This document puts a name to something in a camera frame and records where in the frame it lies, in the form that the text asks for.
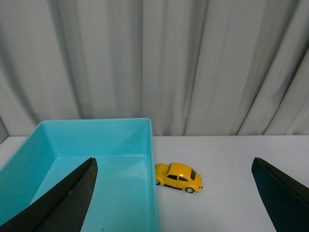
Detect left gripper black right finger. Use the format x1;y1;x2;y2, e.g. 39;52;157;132
251;157;309;232

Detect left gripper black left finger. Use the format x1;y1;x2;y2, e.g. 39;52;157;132
0;158;98;232

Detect yellow beetle toy car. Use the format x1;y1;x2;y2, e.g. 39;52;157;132
155;162;203;193

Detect turquoise plastic storage box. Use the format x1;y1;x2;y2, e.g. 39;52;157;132
0;118;159;232

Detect grey pleated curtain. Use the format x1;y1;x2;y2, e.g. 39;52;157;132
0;0;309;141

